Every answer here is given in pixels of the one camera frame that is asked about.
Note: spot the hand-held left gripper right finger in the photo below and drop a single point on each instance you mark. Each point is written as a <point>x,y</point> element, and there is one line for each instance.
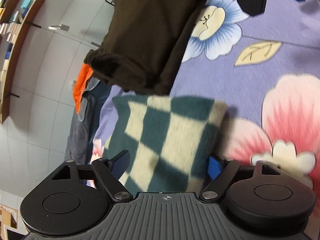
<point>213,167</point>

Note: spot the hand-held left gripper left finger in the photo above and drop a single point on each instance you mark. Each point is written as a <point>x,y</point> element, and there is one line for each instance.
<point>120,162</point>

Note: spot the green cream checkered sweater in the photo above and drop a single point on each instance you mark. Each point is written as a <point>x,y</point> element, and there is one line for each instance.
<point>162,135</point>

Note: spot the dark navy garment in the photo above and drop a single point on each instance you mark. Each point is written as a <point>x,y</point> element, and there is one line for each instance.
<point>80,135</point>

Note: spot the orange cloth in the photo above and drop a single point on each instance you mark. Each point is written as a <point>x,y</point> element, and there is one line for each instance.
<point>81,85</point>

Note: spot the purple floral blanket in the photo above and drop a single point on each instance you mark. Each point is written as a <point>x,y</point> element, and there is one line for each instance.
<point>225,80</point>

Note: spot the folded dark brown garment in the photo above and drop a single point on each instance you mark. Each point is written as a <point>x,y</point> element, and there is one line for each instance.
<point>140,35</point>

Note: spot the wooden furniture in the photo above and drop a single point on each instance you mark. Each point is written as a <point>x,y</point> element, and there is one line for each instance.
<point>5,217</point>

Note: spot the row of books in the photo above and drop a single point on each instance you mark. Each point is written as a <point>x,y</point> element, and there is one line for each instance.
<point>12,27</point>

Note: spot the long curved wooden wall shelf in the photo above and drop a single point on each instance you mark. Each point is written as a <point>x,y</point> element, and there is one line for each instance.
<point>13,62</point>

